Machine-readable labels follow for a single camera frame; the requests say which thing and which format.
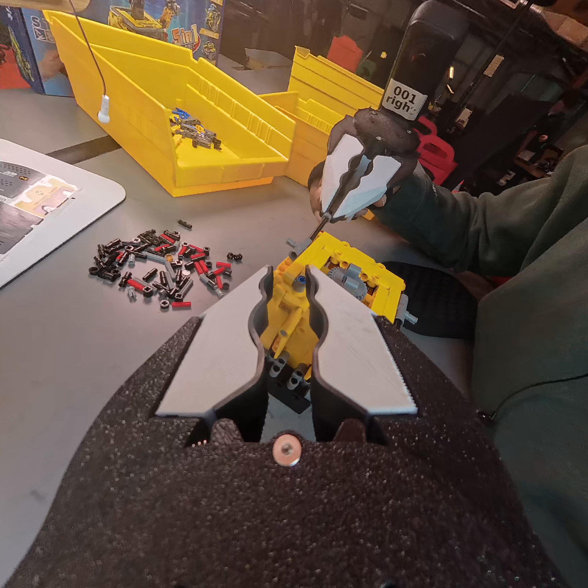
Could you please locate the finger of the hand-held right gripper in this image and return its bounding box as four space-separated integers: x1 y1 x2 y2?
332 156 402 223
321 134 367 219

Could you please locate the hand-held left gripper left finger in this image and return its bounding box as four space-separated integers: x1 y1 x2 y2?
155 265 273 421

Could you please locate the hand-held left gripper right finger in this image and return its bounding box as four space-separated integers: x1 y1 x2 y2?
304 266 420 421

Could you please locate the black lego axle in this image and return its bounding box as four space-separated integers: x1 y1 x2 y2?
309 212 332 243

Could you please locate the yellow lego model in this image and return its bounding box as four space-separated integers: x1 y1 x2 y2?
261 231 419 415

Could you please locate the person's right forearm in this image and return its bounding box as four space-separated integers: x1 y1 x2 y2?
374 147 588 281

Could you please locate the pile of black red lego pins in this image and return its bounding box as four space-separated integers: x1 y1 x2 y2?
89 228 232 309

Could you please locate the heap of grey lego parts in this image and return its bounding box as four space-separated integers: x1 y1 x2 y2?
168 107 224 150

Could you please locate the colourful lego set box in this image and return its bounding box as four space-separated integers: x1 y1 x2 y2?
0 0 227 97

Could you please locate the person's right hand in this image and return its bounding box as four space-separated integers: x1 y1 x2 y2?
307 162 328 219

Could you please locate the red plastic container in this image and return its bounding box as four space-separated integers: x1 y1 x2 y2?
327 36 364 73
413 117 458 185

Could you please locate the person's green sweater torso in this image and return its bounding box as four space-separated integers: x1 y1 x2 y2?
471 216 588 579

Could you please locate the large yellow plastic bin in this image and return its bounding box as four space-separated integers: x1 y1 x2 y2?
43 10 297 198

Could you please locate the white rounded board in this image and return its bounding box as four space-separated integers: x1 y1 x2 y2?
0 138 127 290

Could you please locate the printed instruction booklet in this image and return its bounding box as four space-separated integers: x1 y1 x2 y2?
0 160 79 255

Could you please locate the wooden bar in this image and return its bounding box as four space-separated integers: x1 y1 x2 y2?
0 0 89 13

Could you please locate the black earbud cable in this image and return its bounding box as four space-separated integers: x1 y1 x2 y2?
478 371 588 425

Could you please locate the thin cable with white plug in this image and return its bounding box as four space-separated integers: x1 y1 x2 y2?
68 0 113 125

